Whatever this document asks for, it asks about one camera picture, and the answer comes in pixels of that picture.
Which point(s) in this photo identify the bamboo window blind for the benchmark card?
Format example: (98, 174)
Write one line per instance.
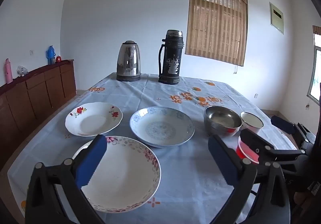
(215, 23)

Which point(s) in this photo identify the blue patterned plate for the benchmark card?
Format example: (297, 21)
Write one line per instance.
(160, 128)

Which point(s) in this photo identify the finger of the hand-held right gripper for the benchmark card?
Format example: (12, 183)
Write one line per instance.
(282, 123)
(253, 142)

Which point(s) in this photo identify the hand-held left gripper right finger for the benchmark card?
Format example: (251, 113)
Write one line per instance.
(223, 161)

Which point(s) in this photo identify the white enamel bowl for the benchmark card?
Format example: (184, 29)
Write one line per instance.
(252, 120)

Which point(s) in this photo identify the light blue printed tablecloth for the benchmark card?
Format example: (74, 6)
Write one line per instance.
(175, 168)

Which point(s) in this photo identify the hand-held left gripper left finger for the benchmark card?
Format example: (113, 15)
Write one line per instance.
(92, 161)

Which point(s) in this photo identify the red bowl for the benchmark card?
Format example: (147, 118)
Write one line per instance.
(243, 152)

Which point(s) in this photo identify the rolled bamboo blind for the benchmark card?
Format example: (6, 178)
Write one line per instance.
(317, 29)

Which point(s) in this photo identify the stainless steel bowl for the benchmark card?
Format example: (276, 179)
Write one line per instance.
(222, 120)

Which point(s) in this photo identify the blue thermos flask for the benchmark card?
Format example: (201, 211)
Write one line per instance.
(51, 55)

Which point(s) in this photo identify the small red container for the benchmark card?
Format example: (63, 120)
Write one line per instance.
(58, 59)

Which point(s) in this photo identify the stainless steel electric kettle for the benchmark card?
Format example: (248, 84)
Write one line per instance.
(128, 62)

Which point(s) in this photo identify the small white figurine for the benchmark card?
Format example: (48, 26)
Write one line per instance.
(21, 70)

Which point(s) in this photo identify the brown wooden sideboard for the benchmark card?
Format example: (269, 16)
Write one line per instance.
(32, 98)

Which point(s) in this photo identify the white wall panel box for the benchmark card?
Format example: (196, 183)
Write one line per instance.
(276, 18)

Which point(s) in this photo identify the window with white frame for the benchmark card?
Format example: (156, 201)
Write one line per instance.
(315, 73)

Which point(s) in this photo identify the white plate with pink rim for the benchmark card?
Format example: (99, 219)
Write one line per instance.
(125, 176)

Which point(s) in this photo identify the white plate with red flowers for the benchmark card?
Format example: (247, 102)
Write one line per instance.
(87, 121)

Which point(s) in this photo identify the pink thermos flask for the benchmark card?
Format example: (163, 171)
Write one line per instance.
(8, 72)

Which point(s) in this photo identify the worn black thermos flask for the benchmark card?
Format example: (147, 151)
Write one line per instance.
(170, 61)

